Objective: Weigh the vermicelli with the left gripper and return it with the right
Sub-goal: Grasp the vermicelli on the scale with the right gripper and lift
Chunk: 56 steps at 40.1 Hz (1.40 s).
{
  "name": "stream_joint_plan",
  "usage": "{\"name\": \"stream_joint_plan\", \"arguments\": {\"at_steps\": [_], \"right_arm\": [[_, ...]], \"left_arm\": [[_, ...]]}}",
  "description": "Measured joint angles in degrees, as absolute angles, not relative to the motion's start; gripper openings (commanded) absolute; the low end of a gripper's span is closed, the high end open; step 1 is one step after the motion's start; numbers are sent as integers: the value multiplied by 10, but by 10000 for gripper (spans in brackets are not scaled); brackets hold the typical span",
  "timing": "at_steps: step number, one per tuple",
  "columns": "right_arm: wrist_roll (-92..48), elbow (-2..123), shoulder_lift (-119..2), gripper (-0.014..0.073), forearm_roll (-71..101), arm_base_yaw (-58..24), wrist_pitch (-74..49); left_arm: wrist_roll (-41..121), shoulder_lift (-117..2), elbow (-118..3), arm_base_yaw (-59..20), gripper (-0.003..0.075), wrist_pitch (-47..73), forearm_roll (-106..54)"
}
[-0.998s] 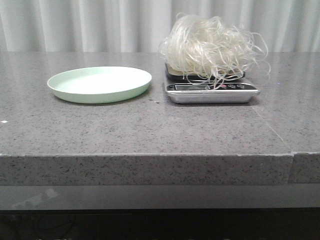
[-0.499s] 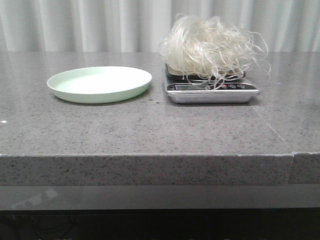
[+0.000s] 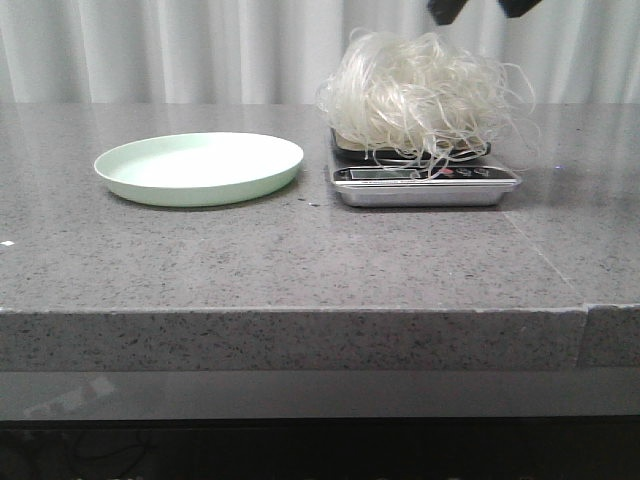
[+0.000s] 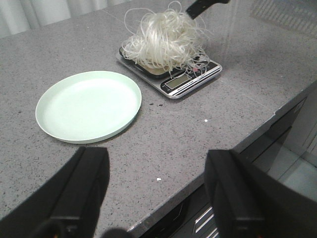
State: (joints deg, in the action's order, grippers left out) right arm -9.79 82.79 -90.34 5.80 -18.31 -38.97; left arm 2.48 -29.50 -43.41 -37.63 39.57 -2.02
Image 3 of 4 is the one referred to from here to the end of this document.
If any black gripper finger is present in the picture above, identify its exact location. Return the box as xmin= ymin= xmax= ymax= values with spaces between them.
xmin=498 ymin=0 xmax=541 ymax=18
xmin=427 ymin=0 xmax=467 ymax=25

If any white vermicelli noodle bundle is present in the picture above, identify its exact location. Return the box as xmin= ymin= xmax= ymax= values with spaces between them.
xmin=316 ymin=30 xmax=538 ymax=180

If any silver black kitchen scale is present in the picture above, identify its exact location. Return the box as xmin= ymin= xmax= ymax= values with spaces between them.
xmin=328 ymin=131 xmax=521 ymax=207

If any light green round plate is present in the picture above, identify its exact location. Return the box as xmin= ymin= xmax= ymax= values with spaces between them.
xmin=94 ymin=132 xmax=304 ymax=207

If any white pleated curtain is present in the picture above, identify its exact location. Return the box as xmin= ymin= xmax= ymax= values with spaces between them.
xmin=1 ymin=1 xmax=639 ymax=104

